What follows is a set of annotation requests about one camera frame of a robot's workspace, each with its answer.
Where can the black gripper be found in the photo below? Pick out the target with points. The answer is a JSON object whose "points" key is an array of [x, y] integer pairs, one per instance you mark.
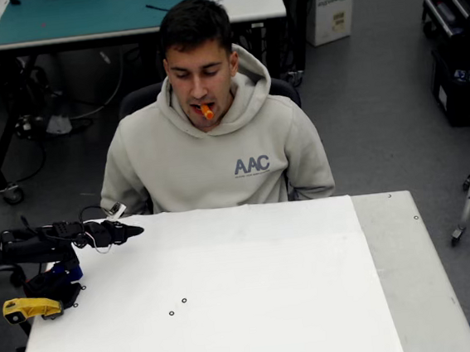
{"points": [[121, 233]]}

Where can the small orange piece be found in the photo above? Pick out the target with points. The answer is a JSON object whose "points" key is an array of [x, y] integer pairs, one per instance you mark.
{"points": [[208, 113]]}

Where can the black robot arm blue base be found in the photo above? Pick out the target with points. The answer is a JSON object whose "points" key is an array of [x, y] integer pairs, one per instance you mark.
{"points": [[29, 247]]}

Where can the man in beige hoodie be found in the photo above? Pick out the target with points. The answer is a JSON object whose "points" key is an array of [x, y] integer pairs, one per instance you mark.
{"points": [[201, 167]]}

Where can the table caster wheel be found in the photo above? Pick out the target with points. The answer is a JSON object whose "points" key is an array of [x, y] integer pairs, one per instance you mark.
{"points": [[13, 194]]}

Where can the yellow clamp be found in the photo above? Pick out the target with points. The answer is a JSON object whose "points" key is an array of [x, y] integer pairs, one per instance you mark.
{"points": [[27, 306]]}

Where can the black chair armrest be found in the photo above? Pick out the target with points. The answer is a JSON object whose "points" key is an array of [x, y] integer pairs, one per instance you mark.
{"points": [[7, 270]]}

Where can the white crumpled bag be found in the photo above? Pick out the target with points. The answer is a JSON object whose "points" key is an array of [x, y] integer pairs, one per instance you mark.
{"points": [[59, 124]]}

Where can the black office chair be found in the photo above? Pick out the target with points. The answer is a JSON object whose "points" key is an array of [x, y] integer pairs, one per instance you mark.
{"points": [[136, 100]]}

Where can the large white paper sheet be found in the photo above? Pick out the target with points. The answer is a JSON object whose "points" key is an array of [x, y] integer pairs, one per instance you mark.
{"points": [[252, 315]]}

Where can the green cutting mat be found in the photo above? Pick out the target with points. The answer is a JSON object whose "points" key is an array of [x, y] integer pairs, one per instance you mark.
{"points": [[78, 16]]}

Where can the white cardboard box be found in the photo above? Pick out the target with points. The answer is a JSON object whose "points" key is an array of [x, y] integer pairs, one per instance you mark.
{"points": [[329, 13]]}

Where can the black storage bin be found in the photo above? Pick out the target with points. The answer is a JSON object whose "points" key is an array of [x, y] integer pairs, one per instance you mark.
{"points": [[461, 104]]}

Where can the small camera board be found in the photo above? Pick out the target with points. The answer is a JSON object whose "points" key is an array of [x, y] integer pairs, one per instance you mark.
{"points": [[116, 208]]}

